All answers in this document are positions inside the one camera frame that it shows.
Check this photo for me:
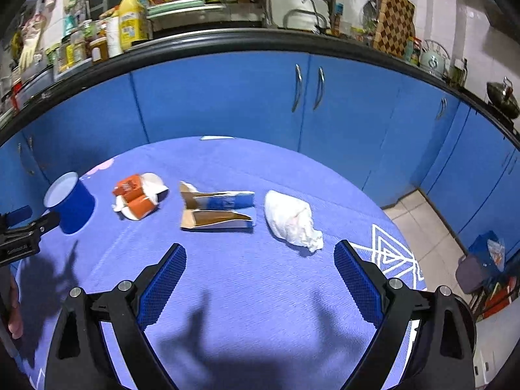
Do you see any green dish tray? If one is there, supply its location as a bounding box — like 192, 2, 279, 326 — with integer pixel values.
146, 0, 227, 19

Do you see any blue kitchen base cabinet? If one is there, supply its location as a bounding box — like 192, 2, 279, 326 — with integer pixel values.
0, 41, 520, 253

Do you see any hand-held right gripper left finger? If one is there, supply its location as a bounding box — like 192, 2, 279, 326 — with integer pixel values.
44, 243, 188, 390

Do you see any pale green kettle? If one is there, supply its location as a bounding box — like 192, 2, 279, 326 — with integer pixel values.
418, 46, 446, 76

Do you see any large yellow plastic bottle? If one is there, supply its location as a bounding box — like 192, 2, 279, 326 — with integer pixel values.
119, 0, 149, 49

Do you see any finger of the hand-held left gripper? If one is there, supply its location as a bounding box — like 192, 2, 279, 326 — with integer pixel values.
0, 206, 33, 227
8, 210, 61, 235

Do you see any torn blue and white carton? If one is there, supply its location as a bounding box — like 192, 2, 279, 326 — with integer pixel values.
179, 181, 256, 232

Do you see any blue bag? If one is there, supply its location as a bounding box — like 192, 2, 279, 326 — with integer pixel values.
470, 231, 507, 274

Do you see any dark pot with lid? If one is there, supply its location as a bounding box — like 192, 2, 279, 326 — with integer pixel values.
487, 77, 520, 120

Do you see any black kitchen countertop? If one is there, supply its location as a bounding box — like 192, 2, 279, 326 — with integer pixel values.
0, 28, 520, 147

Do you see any brown condiment jar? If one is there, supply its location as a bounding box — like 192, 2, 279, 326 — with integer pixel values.
90, 37, 109, 62

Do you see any checkered cutting board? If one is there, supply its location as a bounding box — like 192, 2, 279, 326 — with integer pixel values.
373, 0, 416, 58

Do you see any person's left hand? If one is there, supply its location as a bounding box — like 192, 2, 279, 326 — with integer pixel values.
7, 276, 24, 339

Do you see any blue paper cup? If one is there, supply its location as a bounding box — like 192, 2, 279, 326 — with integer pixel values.
43, 172, 96, 235

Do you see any yellow label jar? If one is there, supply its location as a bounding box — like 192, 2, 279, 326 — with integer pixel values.
71, 30, 88, 66

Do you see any yellow rubber glove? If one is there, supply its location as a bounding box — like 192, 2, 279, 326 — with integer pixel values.
18, 18, 44, 72

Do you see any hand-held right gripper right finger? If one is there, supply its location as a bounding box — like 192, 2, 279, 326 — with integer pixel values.
333, 240, 476, 390

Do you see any dark round stool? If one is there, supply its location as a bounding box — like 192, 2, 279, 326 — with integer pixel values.
455, 255, 489, 294

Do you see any crushed orange and white box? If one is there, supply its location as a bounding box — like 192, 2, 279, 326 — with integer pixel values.
112, 173, 169, 221

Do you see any white plastic bottle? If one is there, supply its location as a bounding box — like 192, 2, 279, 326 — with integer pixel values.
106, 16, 124, 58

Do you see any crumpled white tissue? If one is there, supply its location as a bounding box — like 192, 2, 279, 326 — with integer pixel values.
264, 189, 324, 253

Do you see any metal faucet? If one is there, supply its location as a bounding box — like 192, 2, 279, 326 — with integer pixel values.
303, 0, 328, 29

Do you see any blue patterned tablecloth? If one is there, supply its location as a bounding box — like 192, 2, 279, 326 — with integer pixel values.
8, 136, 427, 390

